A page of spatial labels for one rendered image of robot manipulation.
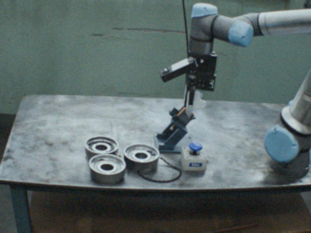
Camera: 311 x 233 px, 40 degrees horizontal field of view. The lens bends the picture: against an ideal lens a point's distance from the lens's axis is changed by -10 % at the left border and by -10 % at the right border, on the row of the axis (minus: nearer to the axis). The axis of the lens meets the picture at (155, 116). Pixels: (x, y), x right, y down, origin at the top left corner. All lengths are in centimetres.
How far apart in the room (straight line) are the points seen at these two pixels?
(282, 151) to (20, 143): 83
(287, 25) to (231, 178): 50
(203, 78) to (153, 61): 162
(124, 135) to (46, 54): 153
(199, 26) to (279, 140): 40
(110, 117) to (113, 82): 138
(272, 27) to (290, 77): 193
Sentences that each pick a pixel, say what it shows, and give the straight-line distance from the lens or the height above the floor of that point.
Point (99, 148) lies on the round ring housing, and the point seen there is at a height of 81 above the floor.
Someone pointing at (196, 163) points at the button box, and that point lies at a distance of 142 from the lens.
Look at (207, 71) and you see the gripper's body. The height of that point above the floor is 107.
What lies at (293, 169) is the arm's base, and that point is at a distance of 148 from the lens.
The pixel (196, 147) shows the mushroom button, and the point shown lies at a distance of 141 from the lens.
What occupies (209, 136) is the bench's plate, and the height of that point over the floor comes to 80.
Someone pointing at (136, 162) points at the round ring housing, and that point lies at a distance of 137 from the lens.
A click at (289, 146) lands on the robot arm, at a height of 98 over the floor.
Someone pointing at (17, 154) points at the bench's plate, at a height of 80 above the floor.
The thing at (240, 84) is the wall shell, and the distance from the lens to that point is 319.
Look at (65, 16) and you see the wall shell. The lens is 292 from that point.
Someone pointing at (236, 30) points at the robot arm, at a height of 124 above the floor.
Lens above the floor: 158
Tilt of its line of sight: 27 degrees down
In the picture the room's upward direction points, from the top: 6 degrees clockwise
